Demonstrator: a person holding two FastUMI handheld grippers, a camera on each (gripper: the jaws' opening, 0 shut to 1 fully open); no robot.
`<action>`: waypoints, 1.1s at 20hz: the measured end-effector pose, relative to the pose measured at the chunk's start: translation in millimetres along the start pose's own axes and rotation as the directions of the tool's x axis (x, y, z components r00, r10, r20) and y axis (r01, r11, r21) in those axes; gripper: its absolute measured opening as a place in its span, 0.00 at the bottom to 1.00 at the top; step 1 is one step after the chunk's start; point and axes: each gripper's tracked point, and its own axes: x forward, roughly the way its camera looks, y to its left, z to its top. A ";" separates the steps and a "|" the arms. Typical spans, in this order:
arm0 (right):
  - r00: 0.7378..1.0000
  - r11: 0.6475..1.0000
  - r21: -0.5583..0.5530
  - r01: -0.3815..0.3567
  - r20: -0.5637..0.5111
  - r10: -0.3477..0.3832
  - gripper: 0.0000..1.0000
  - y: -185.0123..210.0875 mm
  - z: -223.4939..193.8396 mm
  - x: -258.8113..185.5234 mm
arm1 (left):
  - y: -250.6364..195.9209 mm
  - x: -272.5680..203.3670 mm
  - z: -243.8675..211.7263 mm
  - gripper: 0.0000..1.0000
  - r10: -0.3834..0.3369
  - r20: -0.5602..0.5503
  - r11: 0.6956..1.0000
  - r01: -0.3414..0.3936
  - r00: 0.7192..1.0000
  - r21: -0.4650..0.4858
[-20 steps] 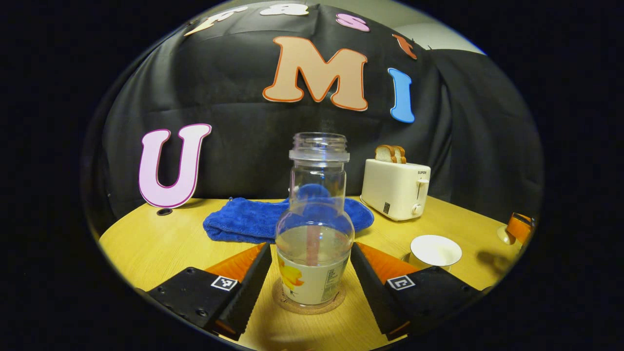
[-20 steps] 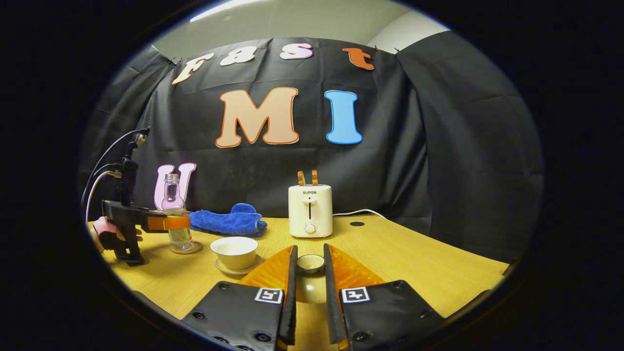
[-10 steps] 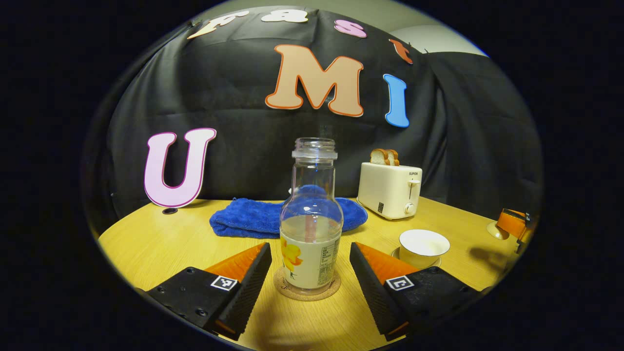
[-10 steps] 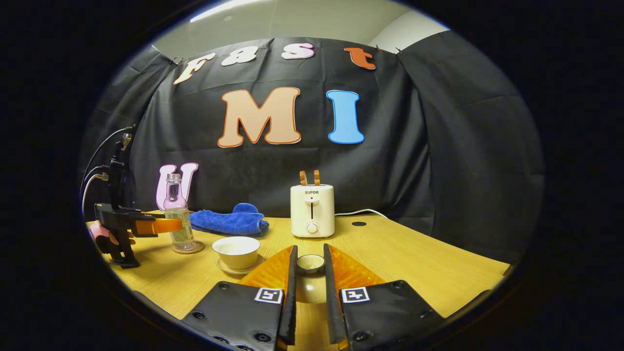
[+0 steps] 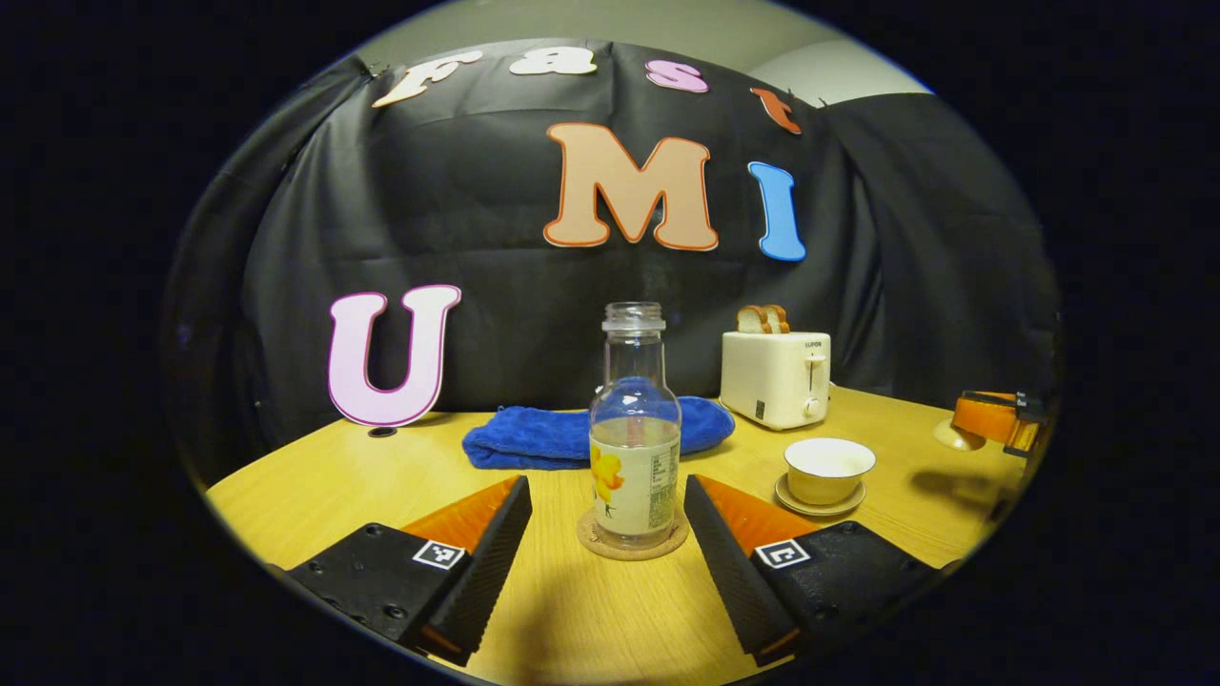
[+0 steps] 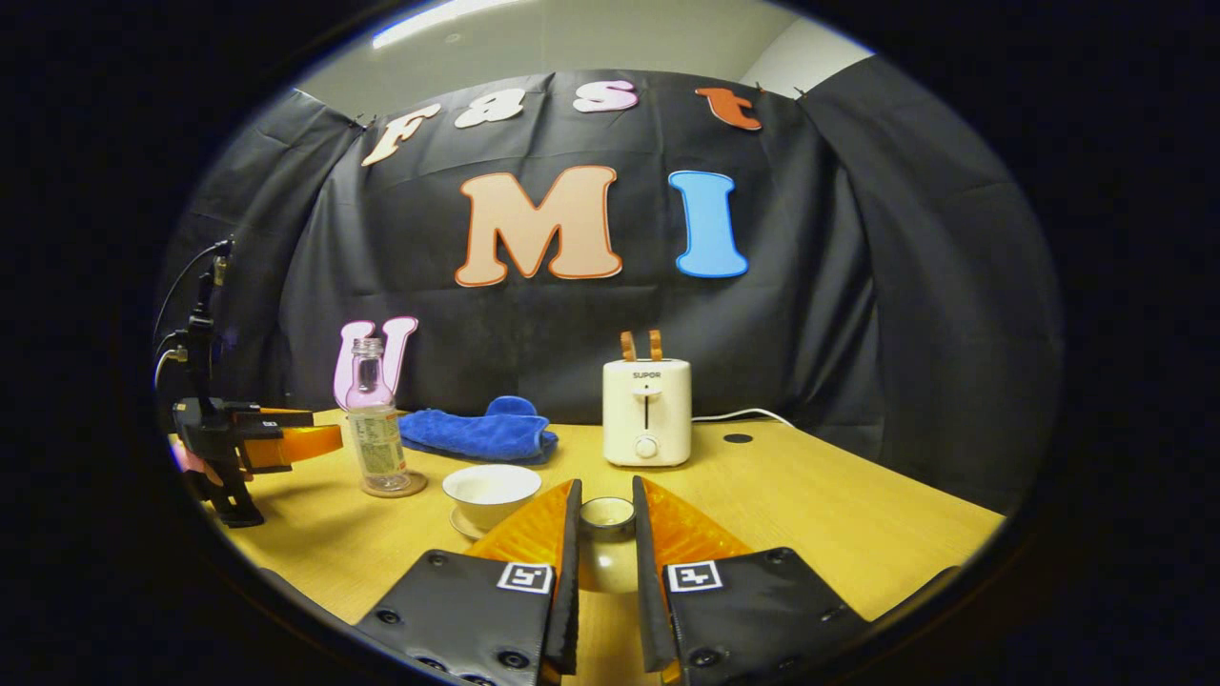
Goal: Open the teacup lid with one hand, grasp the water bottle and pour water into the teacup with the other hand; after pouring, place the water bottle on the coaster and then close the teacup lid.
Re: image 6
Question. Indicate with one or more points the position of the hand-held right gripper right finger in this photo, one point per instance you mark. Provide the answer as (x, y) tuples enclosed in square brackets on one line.
[(646, 572)]

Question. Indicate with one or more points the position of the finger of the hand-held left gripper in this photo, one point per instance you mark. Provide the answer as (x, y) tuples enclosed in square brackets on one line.
[(276, 417), (291, 446)]

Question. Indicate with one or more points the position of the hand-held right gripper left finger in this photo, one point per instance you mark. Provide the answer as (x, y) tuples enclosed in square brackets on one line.
[(569, 572)]

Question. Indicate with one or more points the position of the cream teacup lid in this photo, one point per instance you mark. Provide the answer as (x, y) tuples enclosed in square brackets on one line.
[(607, 519)]

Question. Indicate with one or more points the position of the clear plastic water bottle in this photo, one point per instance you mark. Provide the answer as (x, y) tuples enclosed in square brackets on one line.
[(376, 438)]

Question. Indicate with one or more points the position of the cream teacup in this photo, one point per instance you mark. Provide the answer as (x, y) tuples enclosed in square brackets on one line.
[(491, 486)]

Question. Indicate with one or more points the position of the round wooden coaster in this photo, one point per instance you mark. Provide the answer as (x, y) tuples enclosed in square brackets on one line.
[(417, 484)]

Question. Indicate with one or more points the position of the cream saucer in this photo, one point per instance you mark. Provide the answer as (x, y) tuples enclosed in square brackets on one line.
[(462, 526)]

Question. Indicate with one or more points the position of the cream toaster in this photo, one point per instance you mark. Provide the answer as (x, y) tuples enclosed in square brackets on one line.
[(646, 410)]

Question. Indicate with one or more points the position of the blue towel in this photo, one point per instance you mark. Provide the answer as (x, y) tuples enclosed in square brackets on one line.
[(477, 433)]

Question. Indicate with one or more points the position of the toast bread slice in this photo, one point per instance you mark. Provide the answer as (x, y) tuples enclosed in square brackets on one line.
[(628, 346), (656, 345)]

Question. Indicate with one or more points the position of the black backdrop cloth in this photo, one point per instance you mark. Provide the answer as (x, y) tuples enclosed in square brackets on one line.
[(858, 286)]

